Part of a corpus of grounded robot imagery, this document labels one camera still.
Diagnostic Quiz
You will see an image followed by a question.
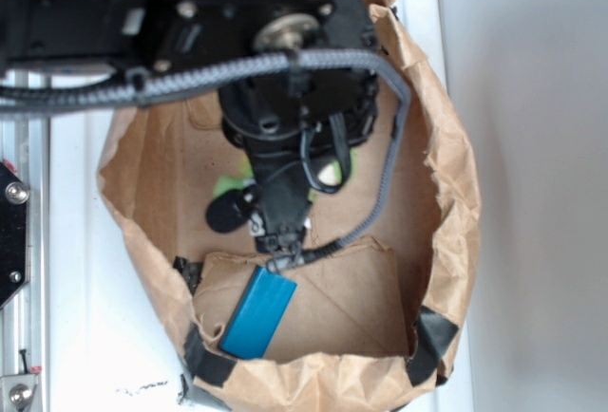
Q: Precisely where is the white plastic tray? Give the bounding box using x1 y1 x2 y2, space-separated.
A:
43 0 475 411

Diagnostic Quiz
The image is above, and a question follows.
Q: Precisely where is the silver corner bracket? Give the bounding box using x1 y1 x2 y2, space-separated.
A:
1 348 43 412

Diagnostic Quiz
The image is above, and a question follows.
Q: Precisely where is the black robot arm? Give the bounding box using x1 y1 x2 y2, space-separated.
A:
1 0 378 271

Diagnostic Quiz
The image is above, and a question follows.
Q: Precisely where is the aluminium frame rail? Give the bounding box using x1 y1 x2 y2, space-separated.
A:
0 69 53 412

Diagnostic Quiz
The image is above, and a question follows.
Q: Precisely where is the blue rectangular block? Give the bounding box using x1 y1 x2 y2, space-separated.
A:
219 267 297 360

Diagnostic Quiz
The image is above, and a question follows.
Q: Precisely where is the black metal bracket plate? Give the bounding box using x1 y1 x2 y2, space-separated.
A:
0 161 30 309

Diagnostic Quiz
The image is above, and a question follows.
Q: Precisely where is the grey braided cable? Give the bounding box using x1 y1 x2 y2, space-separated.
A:
0 48 412 271

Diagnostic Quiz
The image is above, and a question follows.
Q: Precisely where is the green plush animal toy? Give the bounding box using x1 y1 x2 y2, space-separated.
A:
213 149 356 197

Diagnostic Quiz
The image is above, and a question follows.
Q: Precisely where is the brown paper bag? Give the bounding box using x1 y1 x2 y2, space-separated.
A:
98 0 482 411

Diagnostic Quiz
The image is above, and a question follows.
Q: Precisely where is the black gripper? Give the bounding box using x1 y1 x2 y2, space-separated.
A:
205 70 379 272

